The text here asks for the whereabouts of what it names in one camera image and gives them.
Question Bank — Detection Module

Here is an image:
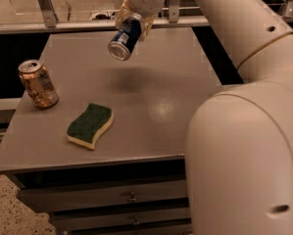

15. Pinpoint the grey drawer cabinet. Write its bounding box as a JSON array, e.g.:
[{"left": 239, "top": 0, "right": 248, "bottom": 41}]
[{"left": 0, "top": 28, "right": 220, "bottom": 235}]

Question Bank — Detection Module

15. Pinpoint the grey drawer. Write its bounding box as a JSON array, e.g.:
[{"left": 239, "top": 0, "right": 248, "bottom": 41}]
[
  {"left": 50, "top": 208, "right": 190, "bottom": 231},
  {"left": 66, "top": 224, "right": 192, "bottom": 235},
  {"left": 18, "top": 180, "right": 187, "bottom": 212}
]

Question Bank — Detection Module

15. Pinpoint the bottom grey drawer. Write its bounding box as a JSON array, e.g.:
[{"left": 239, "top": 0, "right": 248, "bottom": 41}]
[{"left": 66, "top": 224, "right": 192, "bottom": 235}]

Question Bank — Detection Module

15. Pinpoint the top grey drawer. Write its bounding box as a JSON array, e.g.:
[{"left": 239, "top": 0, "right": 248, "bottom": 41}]
[{"left": 18, "top": 180, "right": 187, "bottom": 212}]

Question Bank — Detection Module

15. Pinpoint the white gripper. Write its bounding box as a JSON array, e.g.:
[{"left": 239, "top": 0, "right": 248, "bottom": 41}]
[{"left": 115, "top": 0, "right": 165, "bottom": 41}]

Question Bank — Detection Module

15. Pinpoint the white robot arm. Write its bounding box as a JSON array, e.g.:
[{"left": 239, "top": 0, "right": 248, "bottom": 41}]
[{"left": 185, "top": 0, "right": 293, "bottom": 235}]

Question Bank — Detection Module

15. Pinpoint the metal railing frame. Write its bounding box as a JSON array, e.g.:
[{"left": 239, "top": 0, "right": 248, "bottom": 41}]
[{"left": 0, "top": 0, "right": 293, "bottom": 34}]

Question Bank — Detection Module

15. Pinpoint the middle grey drawer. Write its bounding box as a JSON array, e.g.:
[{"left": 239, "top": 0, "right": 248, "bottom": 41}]
[{"left": 50, "top": 208, "right": 190, "bottom": 231}]

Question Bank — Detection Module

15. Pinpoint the green yellow sponge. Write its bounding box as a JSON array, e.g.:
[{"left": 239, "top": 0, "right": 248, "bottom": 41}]
[{"left": 67, "top": 103, "right": 114, "bottom": 150}]

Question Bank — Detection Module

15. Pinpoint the blue pepsi can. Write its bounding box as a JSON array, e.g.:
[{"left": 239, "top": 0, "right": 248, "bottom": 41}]
[{"left": 108, "top": 17, "right": 141, "bottom": 61}]

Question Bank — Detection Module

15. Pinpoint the orange soda can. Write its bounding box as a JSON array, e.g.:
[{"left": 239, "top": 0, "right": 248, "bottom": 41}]
[{"left": 18, "top": 60, "right": 59, "bottom": 109}]

